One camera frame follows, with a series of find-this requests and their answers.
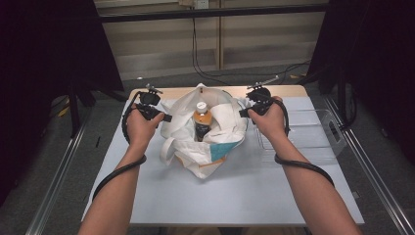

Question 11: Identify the black curtain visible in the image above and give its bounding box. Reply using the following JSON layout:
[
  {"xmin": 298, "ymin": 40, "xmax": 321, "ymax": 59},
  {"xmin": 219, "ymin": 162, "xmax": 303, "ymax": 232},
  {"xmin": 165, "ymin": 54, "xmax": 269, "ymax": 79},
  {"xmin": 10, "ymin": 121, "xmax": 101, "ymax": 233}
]
[
  {"xmin": 0, "ymin": 0, "xmax": 125, "ymax": 208},
  {"xmin": 306, "ymin": 0, "xmax": 415, "ymax": 165}
]

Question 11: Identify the person's right hand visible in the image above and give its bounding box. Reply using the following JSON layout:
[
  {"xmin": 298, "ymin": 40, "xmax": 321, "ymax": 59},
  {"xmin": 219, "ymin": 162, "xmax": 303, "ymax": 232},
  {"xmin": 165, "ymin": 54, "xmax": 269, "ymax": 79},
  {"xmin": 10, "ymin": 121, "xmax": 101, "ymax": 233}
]
[{"xmin": 248, "ymin": 96, "xmax": 288, "ymax": 142}]

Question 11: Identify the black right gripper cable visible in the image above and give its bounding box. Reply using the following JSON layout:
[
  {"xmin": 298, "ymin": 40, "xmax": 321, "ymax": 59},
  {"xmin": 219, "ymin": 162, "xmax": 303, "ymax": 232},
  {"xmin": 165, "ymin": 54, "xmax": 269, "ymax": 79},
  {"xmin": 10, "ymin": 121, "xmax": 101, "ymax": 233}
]
[{"xmin": 273, "ymin": 97, "xmax": 336, "ymax": 188}]

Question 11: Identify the wooden vertical post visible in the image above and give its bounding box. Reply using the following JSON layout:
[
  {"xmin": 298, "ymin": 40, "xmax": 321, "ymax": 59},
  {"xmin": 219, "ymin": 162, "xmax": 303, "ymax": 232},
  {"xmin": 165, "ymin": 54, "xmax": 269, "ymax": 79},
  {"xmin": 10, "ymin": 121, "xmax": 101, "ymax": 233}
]
[{"xmin": 214, "ymin": 0, "xmax": 226, "ymax": 71}]

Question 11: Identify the white green canvas tote bag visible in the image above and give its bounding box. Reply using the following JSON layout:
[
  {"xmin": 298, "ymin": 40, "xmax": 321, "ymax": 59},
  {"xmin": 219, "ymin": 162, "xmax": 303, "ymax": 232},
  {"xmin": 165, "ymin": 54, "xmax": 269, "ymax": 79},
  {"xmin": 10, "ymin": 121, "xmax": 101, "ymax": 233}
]
[{"xmin": 159, "ymin": 82, "xmax": 254, "ymax": 180}]

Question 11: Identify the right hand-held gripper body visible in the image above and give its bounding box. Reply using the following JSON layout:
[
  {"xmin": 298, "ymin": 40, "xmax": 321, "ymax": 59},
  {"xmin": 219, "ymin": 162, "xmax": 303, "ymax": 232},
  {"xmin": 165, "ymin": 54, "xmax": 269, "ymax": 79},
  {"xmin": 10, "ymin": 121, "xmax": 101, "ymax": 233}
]
[{"xmin": 246, "ymin": 75, "xmax": 280, "ymax": 117}]

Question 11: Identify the black floor cable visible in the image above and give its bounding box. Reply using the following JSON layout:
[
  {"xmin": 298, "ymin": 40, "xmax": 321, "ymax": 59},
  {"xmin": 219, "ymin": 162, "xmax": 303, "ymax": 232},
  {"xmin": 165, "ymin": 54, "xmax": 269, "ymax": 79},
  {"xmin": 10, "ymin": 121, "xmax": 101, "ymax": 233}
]
[{"xmin": 208, "ymin": 60, "xmax": 311, "ymax": 86}]

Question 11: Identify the person's left hand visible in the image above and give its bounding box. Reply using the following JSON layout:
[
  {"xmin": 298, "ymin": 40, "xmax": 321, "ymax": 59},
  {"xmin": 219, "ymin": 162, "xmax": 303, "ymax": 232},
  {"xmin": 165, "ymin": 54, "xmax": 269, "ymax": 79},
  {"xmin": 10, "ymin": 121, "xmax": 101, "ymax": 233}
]
[{"xmin": 125, "ymin": 109, "xmax": 165, "ymax": 148}]

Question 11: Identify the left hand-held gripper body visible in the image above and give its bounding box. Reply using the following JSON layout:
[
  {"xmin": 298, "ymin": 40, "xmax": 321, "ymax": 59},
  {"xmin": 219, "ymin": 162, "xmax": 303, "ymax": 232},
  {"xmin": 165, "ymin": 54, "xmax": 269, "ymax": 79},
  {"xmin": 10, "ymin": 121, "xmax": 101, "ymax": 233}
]
[{"xmin": 134, "ymin": 83, "xmax": 163, "ymax": 120}]

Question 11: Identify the black hanging cable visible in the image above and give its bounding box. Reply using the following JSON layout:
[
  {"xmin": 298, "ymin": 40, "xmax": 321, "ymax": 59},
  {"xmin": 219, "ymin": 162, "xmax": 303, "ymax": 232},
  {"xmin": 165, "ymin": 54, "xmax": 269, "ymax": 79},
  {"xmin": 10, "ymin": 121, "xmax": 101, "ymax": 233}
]
[{"xmin": 191, "ymin": 18, "xmax": 229, "ymax": 86}]

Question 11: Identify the orange drink bottle white cap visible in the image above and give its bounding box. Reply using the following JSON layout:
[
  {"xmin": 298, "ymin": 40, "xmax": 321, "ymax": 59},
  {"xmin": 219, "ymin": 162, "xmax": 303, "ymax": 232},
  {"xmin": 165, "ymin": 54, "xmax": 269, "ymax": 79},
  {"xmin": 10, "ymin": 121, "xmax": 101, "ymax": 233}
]
[{"xmin": 193, "ymin": 101, "xmax": 212, "ymax": 143}]

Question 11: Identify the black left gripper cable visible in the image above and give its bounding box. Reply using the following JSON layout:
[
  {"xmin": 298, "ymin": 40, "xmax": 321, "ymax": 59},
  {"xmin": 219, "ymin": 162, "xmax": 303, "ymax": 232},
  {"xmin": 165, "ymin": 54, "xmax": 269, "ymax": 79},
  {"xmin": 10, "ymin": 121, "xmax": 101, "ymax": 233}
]
[{"xmin": 92, "ymin": 90, "xmax": 148, "ymax": 202}]

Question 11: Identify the white table mat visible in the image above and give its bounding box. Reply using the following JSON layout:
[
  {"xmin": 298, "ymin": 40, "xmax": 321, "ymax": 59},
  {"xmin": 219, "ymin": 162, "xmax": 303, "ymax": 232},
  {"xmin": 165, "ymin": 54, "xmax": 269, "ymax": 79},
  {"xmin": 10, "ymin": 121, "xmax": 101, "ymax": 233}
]
[{"xmin": 81, "ymin": 96, "xmax": 365, "ymax": 227}]

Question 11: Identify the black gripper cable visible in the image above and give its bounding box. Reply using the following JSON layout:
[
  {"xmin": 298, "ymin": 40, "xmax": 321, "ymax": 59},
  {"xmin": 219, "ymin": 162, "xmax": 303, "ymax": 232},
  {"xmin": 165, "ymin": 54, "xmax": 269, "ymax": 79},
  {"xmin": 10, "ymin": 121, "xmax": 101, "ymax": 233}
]
[
  {"xmin": 92, "ymin": 90, "xmax": 148, "ymax": 202},
  {"xmin": 273, "ymin": 97, "xmax": 336, "ymax": 188}
]

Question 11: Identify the aluminium floor rail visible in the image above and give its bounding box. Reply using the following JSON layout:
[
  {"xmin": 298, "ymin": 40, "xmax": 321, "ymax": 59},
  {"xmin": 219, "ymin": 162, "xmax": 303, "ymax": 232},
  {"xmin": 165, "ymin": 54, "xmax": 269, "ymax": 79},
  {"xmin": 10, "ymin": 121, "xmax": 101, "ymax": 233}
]
[
  {"xmin": 324, "ymin": 95, "xmax": 415, "ymax": 235},
  {"xmin": 24, "ymin": 121, "xmax": 90, "ymax": 235}
]

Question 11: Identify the black horizontal bar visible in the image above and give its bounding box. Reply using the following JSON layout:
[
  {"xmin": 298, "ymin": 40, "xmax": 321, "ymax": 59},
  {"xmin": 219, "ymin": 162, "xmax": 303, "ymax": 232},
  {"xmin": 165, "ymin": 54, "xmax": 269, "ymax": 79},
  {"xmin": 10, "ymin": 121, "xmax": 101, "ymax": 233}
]
[{"xmin": 97, "ymin": 3, "xmax": 329, "ymax": 24}]

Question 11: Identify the black metal stand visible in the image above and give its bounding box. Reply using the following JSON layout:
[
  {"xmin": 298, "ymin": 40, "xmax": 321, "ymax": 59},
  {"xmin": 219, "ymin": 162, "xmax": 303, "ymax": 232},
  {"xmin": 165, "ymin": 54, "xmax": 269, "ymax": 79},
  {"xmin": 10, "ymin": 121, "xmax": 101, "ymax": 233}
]
[
  {"xmin": 297, "ymin": 64, "xmax": 357, "ymax": 129},
  {"xmin": 67, "ymin": 80, "xmax": 129, "ymax": 139}
]

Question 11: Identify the clear plastic bin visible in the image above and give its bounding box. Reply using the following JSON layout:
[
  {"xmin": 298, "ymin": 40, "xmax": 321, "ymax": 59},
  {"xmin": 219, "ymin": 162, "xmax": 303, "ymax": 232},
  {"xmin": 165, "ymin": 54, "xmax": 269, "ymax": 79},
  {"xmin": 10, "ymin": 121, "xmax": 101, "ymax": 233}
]
[{"xmin": 254, "ymin": 109, "xmax": 347, "ymax": 165}]

